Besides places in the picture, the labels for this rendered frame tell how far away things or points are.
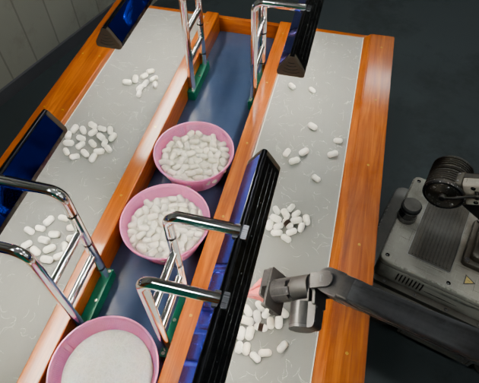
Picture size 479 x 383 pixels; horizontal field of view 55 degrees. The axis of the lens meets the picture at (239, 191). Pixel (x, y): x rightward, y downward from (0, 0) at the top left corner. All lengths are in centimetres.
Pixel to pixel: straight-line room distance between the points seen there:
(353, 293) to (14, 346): 85
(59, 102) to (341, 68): 107
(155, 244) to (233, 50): 102
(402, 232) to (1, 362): 132
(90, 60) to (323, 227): 113
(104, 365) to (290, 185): 74
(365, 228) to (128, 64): 113
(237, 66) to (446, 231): 104
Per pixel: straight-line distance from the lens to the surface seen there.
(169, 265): 107
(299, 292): 107
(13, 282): 144
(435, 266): 174
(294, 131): 163
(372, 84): 183
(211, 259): 130
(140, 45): 204
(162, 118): 166
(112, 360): 127
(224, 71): 197
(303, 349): 124
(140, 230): 142
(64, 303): 119
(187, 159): 157
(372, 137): 163
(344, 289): 101
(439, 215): 187
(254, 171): 103
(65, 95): 184
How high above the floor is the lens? 191
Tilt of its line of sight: 53 degrees down
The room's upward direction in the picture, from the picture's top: 1 degrees counter-clockwise
